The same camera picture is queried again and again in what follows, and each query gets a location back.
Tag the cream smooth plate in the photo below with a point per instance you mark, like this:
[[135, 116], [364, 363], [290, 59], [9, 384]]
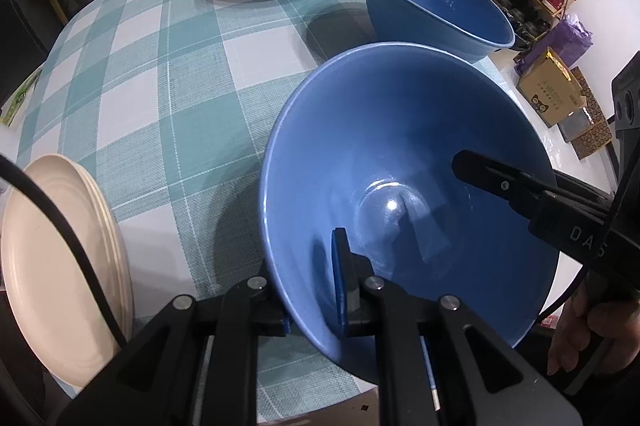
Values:
[[129, 286]]

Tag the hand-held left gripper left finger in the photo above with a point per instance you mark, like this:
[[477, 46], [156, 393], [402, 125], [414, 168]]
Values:
[[270, 321]]

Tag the cardboard box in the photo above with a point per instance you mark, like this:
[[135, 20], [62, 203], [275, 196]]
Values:
[[545, 91]]

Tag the teal checked tablecloth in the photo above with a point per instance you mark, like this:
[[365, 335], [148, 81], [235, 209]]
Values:
[[175, 81]]

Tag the brown patterned mat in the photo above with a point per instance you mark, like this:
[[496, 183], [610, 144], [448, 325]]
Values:
[[595, 131]]

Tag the cream ribbed plate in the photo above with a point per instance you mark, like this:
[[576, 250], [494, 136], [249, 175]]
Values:
[[45, 256]]

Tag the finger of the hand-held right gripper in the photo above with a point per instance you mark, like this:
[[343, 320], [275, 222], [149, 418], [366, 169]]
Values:
[[585, 185], [500, 181]]

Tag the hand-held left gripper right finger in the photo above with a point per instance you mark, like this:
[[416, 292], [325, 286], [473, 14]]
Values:
[[340, 286]]

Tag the grey tray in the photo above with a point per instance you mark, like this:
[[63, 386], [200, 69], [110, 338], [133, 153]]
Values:
[[575, 124]]

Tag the green packet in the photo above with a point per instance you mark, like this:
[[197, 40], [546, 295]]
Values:
[[20, 99]]

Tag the person's right hand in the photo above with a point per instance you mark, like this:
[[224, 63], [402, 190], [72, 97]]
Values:
[[575, 336]]

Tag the purple plastic bag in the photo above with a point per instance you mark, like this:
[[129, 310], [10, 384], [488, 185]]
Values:
[[570, 36]]

